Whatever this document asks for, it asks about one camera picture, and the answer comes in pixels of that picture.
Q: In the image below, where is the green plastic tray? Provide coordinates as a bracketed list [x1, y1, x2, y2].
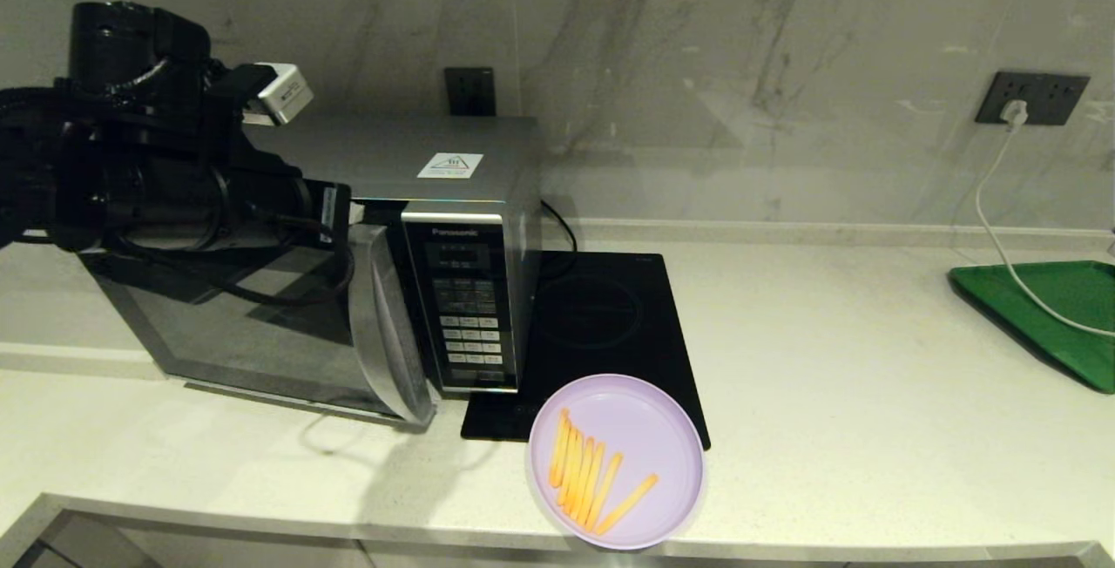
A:
[948, 260, 1115, 395]

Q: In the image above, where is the white power cable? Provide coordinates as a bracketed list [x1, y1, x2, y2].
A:
[974, 119, 1115, 339]

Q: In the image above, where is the small black wall socket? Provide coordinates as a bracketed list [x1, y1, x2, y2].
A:
[443, 67, 497, 117]

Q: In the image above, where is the black induction cooktop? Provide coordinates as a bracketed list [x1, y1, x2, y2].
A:
[460, 252, 712, 452]

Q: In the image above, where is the lilac round plate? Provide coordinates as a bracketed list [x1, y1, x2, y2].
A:
[527, 374, 706, 551]

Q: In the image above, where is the white warning sticker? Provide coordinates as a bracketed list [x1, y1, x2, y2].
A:
[416, 152, 483, 179]

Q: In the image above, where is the black microwave control panel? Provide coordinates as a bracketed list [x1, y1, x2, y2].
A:
[401, 213, 517, 393]

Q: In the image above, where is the wide black wall socket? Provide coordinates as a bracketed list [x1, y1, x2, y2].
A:
[975, 71, 1091, 126]

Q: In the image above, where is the silver Panasonic microwave oven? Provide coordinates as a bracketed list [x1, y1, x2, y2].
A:
[244, 113, 545, 395]

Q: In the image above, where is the orange french fry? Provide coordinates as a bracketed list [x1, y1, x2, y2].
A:
[571, 437, 598, 521]
[584, 453, 625, 531]
[557, 424, 578, 501]
[548, 409, 570, 490]
[595, 474, 660, 537]
[577, 442, 607, 527]
[564, 433, 587, 512]

